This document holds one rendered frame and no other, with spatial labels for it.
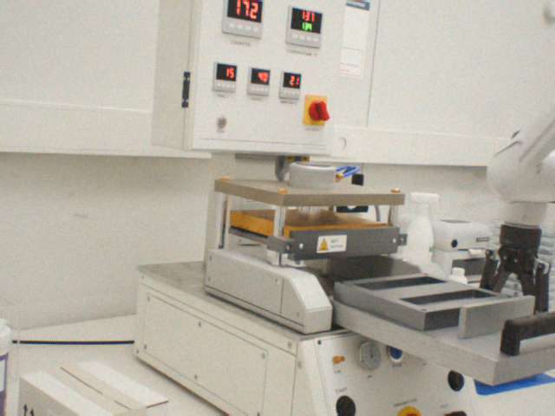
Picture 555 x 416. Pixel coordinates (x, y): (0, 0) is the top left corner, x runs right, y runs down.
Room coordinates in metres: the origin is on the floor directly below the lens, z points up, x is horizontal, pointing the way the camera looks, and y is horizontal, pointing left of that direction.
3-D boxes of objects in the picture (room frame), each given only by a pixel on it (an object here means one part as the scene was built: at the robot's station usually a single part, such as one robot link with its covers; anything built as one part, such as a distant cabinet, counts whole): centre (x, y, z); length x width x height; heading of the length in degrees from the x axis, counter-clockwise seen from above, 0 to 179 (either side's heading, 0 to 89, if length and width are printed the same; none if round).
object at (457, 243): (2.14, -0.50, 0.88); 0.25 x 0.20 x 0.17; 36
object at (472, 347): (0.99, -0.26, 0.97); 0.30 x 0.22 x 0.08; 39
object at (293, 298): (1.09, 0.00, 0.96); 0.25 x 0.05 x 0.07; 39
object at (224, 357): (1.23, -0.08, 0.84); 0.53 x 0.37 x 0.17; 39
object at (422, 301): (1.03, -0.23, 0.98); 0.20 x 0.17 x 0.03; 129
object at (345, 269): (1.26, -0.22, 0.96); 0.26 x 0.05 x 0.07; 39
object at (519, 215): (1.43, -0.48, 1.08); 0.13 x 0.12 x 0.05; 123
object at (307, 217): (1.23, -0.07, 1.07); 0.22 x 0.17 x 0.10; 129
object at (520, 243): (1.40, -0.48, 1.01); 0.08 x 0.08 x 0.09
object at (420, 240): (2.03, -0.42, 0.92); 0.09 x 0.08 x 0.25; 91
